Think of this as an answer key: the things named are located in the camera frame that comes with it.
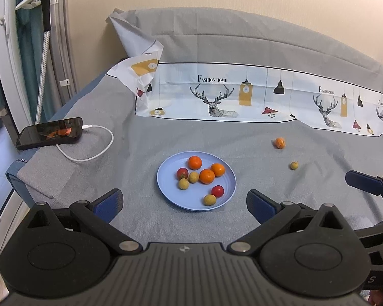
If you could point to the red cherry tomato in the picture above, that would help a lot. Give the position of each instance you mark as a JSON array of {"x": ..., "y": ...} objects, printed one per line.
[
  {"x": 182, "y": 173},
  {"x": 217, "y": 191}
]

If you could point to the deer print quilt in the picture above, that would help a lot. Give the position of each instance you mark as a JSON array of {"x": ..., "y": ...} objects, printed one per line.
[{"x": 229, "y": 44}]

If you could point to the light blue plate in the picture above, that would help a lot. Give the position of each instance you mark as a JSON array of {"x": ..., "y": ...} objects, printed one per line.
[{"x": 196, "y": 185}]

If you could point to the garment steamer stand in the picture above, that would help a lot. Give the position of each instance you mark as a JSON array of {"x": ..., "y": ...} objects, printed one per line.
[{"x": 28, "y": 57}]

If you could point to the black garment steamer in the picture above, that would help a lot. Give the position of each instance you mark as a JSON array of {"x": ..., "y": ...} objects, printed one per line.
[{"x": 44, "y": 3}]

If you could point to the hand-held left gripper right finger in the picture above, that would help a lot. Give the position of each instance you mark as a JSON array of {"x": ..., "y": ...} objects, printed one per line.
[{"x": 261, "y": 206}]

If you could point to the orange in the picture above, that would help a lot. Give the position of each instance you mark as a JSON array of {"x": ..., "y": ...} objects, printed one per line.
[
  {"x": 206, "y": 176},
  {"x": 217, "y": 169},
  {"x": 280, "y": 142},
  {"x": 195, "y": 162}
]

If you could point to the white door frame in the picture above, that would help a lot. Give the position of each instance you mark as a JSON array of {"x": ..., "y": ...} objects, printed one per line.
[{"x": 6, "y": 54}]

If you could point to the yellow longan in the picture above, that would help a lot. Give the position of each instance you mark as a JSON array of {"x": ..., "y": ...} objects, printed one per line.
[
  {"x": 183, "y": 184},
  {"x": 194, "y": 177},
  {"x": 294, "y": 165},
  {"x": 209, "y": 200}
]

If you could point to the black smartphone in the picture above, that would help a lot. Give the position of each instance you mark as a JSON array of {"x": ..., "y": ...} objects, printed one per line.
[{"x": 49, "y": 133}]

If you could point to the grey bed sheet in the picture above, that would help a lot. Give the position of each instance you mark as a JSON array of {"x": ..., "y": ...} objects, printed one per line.
[{"x": 140, "y": 172}]

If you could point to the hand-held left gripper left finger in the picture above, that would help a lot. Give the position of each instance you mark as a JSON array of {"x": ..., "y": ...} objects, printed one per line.
[{"x": 108, "y": 204}]

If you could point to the white wall clip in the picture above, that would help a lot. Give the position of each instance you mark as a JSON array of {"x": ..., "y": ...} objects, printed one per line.
[{"x": 64, "y": 82}]

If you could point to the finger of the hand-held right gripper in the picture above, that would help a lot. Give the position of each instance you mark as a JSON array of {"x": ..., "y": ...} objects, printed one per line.
[{"x": 365, "y": 181}]

